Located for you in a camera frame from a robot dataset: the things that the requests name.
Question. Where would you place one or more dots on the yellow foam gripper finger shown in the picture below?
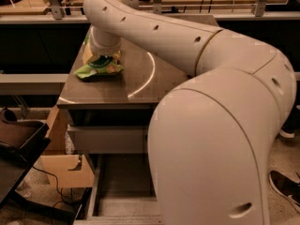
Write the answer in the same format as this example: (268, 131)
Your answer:
(88, 55)

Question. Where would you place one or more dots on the green rice chip bag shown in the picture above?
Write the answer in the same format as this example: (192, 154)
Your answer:
(106, 65)

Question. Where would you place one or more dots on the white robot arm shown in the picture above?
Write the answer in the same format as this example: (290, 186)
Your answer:
(209, 139)

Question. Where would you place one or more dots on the grey drawer cabinet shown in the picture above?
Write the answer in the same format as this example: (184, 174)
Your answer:
(127, 99)

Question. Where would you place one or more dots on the open grey middle drawer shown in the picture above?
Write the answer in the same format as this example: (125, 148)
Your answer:
(123, 193)

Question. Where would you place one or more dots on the dark tray cart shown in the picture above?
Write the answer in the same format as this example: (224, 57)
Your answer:
(21, 144)

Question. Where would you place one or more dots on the cardboard box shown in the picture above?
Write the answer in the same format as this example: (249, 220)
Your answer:
(72, 171)

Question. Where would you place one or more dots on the black white sneaker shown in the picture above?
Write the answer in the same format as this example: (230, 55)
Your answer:
(286, 188)

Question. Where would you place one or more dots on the grey upper drawer with handle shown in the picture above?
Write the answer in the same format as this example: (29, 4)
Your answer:
(109, 140)

